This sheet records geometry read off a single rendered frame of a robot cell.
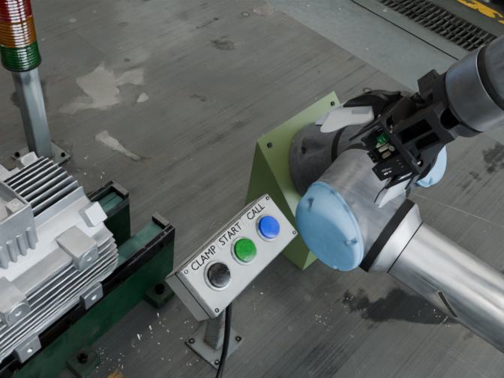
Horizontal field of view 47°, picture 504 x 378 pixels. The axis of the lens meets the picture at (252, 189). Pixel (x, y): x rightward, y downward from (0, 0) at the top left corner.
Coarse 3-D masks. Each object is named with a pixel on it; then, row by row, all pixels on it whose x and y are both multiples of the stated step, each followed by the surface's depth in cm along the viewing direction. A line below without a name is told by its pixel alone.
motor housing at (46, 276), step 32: (32, 192) 69; (64, 192) 71; (64, 224) 70; (32, 256) 68; (64, 256) 69; (32, 288) 66; (64, 288) 71; (0, 320) 64; (32, 320) 68; (0, 352) 66
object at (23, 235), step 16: (0, 192) 66; (0, 208) 66; (16, 208) 63; (0, 224) 61; (16, 224) 63; (32, 224) 66; (0, 240) 63; (16, 240) 65; (32, 240) 67; (0, 256) 64; (16, 256) 66
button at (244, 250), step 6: (240, 240) 72; (246, 240) 72; (234, 246) 72; (240, 246) 72; (246, 246) 72; (252, 246) 73; (234, 252) 72; (240, 252) 71; (246, 252) 72; (252, 252) 72; (240, 258) 71; (246, 258) 72; (252, 258) 72
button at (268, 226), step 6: (270, 216) 76; (264, 222) 75; (270, 222) 75; (276, 222) 76; (264, 228) 74; (270, 228) 75; (276, 228) 75; (264, 234) 74; (270, 234) 75; (276, 234) 75
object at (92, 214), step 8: (32, 152) 76; (16, 160) 75; (24, 160) 75; (32, 160) 75; (88, 208) 71; (96, 208) 71; (88, 216) 71; (96, 216) 71; (104, 216) 72; (88, 224) 72; (96, 224) 71
